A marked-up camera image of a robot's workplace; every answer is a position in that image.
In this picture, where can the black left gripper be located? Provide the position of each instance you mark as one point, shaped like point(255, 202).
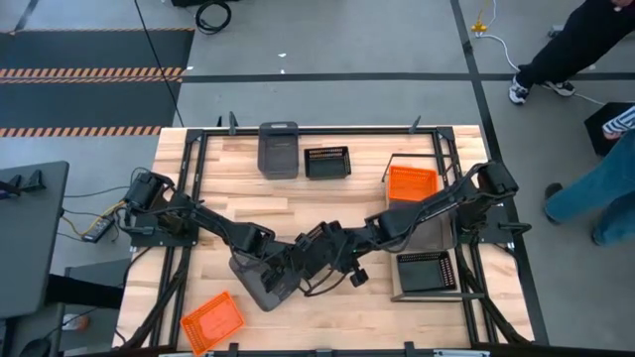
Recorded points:
point(285, 260)

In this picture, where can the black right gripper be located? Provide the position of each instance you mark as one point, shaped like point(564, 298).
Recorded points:
point(340, 245)

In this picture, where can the orange slotted plastic basket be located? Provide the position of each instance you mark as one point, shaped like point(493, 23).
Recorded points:
point(212, 323)
point(412, 183)

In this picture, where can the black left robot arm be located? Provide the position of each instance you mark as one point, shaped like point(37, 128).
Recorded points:
point(218, 225)

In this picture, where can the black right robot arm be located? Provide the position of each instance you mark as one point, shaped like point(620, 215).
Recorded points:
point(446, 198)

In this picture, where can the black power supply box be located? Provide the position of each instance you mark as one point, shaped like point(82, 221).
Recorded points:
point(98, 230)

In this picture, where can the orange and white bottle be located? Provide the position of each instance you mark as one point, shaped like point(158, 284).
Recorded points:
point(77, 322)

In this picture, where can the grey desk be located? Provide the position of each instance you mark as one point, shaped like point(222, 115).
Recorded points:
point(30, 248)

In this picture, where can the black computer mouse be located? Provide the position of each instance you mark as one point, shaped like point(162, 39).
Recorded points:
point(35, 348)

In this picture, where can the black desk clamp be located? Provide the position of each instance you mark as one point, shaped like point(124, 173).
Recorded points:
point(31, 181)

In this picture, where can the person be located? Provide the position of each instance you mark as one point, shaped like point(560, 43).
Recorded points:
point(570, 44)
point(605, 188)

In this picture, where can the black hazard-striped floor mat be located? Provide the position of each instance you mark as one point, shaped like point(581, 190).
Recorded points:
point(89, 49)

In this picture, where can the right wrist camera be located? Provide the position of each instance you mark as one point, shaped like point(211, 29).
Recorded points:
point(359, 277)

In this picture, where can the black aluminium table frame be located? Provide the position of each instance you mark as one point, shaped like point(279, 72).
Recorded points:
point(347, 131)

